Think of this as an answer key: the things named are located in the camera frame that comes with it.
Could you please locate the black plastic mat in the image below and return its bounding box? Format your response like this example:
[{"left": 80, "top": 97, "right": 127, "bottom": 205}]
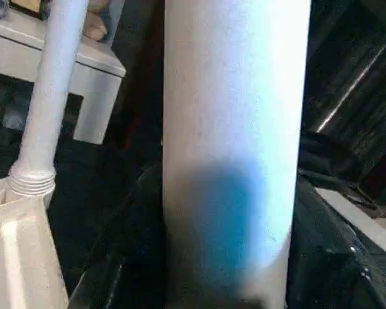
[{"left": 0, "top": 119, "right": 386, "bottom": 309}]

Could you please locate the beige object on cabinet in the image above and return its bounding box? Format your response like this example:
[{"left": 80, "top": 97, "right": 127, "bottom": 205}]
[{"left": 82, "top": 0, "right": 111, "bottom": 43}]

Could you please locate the white plastic table top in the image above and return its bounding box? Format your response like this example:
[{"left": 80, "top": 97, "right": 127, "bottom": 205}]
[{"left": 0, "top": 176, "right": 72, "bottom": 309}]

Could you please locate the white flat board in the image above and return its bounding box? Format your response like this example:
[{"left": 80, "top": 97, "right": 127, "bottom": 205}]
[{"left": 314, "top": 185, "right": 386, "bottom": 259}]

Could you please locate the white plastic table leg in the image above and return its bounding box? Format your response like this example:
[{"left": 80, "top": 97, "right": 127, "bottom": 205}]
[
  {"left": 161, "top": 0, "right": 312, "bottom": 309},
  {"left": 6, "top": 0, "right": 91, "bottom": 198}
]

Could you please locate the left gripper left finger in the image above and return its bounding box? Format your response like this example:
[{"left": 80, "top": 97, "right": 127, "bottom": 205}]
[{"left": 67, "top": 164, "right": 167, "bottom": 309}]

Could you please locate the white cabinet with glass doors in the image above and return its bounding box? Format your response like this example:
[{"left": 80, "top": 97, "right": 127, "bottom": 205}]
[{"left": 0, "top": 0, "right": 127, "bottom": 146}]

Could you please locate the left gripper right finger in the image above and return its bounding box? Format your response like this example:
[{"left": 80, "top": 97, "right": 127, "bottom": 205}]
[{"left": 285, "top": 177, "right": 386, "bottom": 309}]

